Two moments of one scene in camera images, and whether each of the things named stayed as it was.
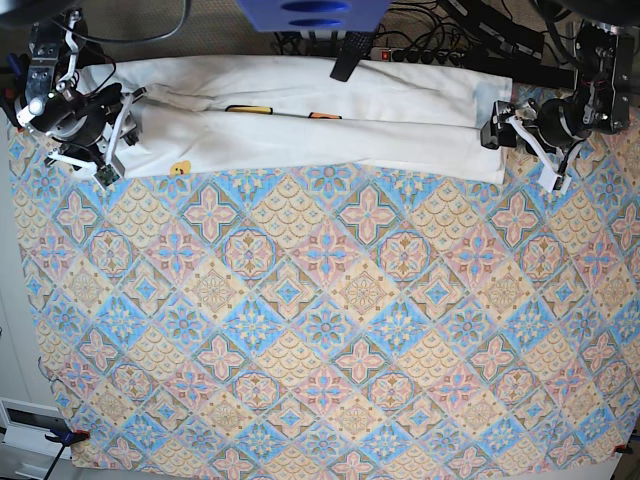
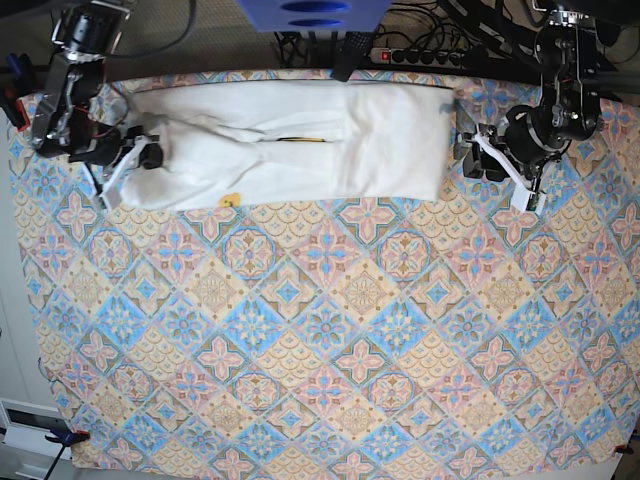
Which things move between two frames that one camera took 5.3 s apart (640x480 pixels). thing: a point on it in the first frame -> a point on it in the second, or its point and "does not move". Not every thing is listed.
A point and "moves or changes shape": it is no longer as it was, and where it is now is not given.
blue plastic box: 314,15 does not move
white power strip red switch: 410,55 does not move
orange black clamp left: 67,437 does not move
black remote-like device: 355,46 does not move
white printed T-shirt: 282,115 moves or changes shape
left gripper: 127,127 -> 151,157
